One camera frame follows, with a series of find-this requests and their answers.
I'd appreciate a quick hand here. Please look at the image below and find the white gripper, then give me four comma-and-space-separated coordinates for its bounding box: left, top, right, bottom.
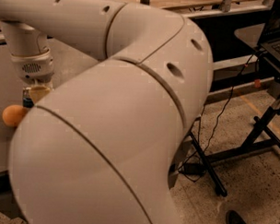
11, 50, 54, 104

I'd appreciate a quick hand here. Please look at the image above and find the blue silver redbull can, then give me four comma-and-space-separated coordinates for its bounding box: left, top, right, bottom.
22, 87, 34, 108

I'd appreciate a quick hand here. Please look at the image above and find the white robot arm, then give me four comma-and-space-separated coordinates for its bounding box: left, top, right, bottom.
0, 0, 213, 224

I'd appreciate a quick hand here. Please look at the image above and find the grey drawer cabinet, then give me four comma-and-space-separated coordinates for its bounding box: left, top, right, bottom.
0, 34, 199, 224

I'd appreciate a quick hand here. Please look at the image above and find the orange fruit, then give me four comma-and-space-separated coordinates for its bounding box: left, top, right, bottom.
2, 105, 28, 127

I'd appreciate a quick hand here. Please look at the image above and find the black power adapter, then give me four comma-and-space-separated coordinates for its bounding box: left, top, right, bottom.
181, 163, 205, 176

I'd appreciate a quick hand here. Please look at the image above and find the wooden shelf rack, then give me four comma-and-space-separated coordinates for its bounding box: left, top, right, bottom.
123, 0, 274, 18

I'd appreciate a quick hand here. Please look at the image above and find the black laptop stand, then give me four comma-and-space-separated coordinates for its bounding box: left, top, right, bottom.
189, 88, 280, 197

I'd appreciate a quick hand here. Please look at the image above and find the black laptop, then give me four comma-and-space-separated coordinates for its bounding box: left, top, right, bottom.
258, 0, 280, 63

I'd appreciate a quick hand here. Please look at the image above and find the black power cable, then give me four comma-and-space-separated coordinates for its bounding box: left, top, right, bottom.
177, 45, 267, 185

